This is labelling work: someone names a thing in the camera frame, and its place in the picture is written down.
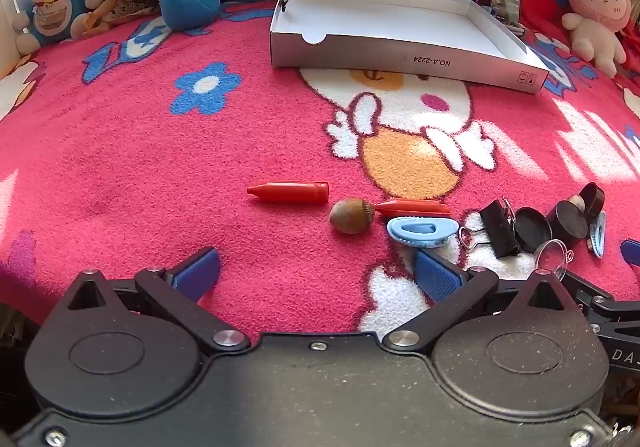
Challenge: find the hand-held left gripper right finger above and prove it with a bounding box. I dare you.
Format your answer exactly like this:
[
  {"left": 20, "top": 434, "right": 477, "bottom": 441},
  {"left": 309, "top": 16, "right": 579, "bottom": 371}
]
[{"left": 382, "top": 249, "right": 576, "bottom": 353}]

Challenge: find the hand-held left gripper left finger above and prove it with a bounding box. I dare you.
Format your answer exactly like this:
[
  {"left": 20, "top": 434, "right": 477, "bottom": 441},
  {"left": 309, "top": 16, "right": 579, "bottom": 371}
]
[{"left": 62, "top": 247, "right": 251, "bottom": 353}]

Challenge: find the blue hair clip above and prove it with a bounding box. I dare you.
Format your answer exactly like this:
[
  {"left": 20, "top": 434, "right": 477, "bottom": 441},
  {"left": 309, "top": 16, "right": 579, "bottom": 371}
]
[
  {"left": 587, "top": 211, "right": 608, "bottom": 259},
  {"left": 386, "top": 217, "right": 460, "bottom": 248}
]

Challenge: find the clear suction cup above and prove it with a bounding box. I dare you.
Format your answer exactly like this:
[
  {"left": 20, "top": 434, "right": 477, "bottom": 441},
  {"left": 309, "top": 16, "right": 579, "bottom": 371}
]
[{"left": 533, "top": 239, "right": 575, "bottom": 279}]

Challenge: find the thin red crayon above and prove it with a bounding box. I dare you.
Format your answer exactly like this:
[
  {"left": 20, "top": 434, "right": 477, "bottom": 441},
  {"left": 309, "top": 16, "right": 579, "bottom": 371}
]
[{"left": 374, "top": 198, "right": 451, "bottom": 218}]

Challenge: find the black round container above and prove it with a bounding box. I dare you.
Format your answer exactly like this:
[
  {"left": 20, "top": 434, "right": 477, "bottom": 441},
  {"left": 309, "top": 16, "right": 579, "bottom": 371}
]
[{"left": 546, "top": 201, "right": 589, "bottom": 241}]

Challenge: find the large black binder clip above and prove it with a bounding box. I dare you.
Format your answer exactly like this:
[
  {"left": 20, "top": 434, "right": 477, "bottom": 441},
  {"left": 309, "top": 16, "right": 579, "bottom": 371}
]
[{"left": 459, "top": 198, "right": 522, "bottom": 259}]

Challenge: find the black round lid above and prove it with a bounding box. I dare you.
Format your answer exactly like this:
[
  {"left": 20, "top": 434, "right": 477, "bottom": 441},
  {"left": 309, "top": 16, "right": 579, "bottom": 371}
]
[{"left": 514, "top": 208, "right": 553, "bottom": 253}]

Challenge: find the brown acorn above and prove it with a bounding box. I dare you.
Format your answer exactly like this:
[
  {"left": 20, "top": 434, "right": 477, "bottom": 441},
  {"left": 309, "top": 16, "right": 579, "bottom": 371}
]
[{"left": 329, "top": 197, "right": 376, "bottom": 234}]

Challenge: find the thick red crayon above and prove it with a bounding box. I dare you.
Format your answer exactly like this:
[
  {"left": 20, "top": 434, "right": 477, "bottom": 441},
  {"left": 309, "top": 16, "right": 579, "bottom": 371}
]
[{"left": 246, "top": 181, "right": 330, "bottom": 204}]

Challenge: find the white cardboard box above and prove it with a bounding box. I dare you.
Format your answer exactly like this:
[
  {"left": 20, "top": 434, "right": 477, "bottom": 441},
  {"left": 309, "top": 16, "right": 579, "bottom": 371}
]
[{"left": 269, "top": 0, "right": 551, "bottom": 95}]

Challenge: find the black round cap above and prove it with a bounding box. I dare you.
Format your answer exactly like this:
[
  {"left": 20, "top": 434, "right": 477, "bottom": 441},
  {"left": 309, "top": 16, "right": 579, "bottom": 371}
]
[{"left": 579, "top": 182, "right": 606, "bottom": 221}]

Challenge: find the pink bunny plush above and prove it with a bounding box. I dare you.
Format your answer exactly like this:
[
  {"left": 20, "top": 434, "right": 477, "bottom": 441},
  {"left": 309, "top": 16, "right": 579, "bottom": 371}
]
[{"left": 560, "top": 0, "right": 632, "bottom": 78}]

